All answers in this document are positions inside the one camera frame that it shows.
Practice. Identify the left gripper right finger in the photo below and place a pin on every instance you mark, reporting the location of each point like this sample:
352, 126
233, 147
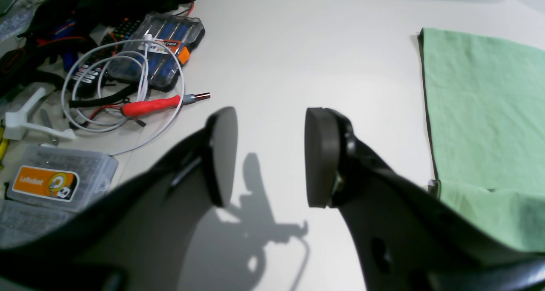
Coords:
405, 239

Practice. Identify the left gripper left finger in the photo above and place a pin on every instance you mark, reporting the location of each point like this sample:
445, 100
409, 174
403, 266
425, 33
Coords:
135, 238

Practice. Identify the light green T-shirt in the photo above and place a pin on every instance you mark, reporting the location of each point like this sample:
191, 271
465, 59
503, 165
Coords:
484, 100

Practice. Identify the clear LeRobot screw box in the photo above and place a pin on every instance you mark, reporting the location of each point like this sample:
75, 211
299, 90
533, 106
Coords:
63, 179

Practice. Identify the screwdriver bit set case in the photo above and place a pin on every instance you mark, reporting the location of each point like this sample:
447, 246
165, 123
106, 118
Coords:
167, 41

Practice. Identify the red handled screwdriver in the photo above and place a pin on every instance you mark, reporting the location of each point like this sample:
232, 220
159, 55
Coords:
141, 108

